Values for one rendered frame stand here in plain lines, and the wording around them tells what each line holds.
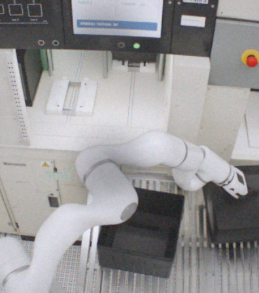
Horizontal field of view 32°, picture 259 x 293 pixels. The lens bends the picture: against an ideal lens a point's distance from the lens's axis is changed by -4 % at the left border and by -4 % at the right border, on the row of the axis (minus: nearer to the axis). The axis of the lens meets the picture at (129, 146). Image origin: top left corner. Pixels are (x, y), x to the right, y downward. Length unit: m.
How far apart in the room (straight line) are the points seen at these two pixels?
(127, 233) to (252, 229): 0.49
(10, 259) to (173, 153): 0.55
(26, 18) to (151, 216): 0.92
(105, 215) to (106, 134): 0.86
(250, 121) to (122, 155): 1.01
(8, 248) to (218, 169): 0.72
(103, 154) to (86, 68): 1.12
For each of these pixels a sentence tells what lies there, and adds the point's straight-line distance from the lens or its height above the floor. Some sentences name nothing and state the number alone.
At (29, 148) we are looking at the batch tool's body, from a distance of 1.97.
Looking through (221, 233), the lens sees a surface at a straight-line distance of 1.67.
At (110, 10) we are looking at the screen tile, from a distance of 1.44.
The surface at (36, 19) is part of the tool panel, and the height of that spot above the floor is 1.53.
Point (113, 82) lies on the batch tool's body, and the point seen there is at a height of 0.87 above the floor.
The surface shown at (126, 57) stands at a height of 0.96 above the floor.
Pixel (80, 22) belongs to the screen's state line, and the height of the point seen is 1.52.
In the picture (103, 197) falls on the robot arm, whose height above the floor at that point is 1.38.
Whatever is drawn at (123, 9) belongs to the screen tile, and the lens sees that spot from 1.43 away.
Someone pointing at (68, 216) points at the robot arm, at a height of 1.32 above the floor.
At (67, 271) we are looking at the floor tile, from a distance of 2.59.
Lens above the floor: 2.35
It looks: 50 degrees down
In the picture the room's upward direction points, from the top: 2 degrees clockwise
